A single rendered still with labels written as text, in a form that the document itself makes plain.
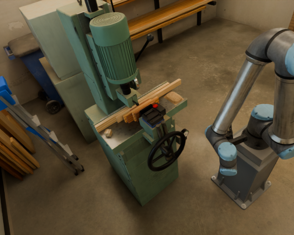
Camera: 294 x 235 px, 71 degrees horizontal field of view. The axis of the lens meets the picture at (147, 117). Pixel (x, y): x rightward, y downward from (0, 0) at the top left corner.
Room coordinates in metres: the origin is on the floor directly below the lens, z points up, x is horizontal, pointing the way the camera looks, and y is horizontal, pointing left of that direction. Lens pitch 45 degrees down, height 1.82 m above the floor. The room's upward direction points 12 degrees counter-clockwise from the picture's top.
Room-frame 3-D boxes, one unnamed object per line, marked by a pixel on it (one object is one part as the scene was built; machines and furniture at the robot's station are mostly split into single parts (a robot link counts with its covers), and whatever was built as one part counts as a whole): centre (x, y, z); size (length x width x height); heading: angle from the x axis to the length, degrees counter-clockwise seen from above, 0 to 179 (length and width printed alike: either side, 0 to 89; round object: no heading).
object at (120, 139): (0.94, 0.00, 0.87); 0.61 x 0.30 x 0.06; 119
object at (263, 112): (0.80, -0.71, 0.81); 0.17 x 0.15 x 0.18; 7
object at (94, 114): (1.12, 0.15, 0.76); 0.57 x 0.45 x 0.09; 29
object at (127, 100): (1.03, 0.10, 1.03); 0.14 x 0.07 x 0.09; 29
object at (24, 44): (2.60, 1.17, 0.48); 0.64 x 0.54 x 0.97; 118
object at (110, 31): (1.01, 0.09, 1.35); 0.18 x 0.18 x 0.31
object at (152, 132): (0.86, -0.04, 0.92); 0.15 x 0.13 x 0.09; 119
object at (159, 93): (1.09, -0.05, 0.92); 0.55 x 0.02 x 0.04; 119
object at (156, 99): (0.98, -0.01, 0.94); 0.20 x 0.02 x 0.08; 119
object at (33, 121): (1.31, 0.93, 0.58); 0.27 x 0.25 x 1.16; 118
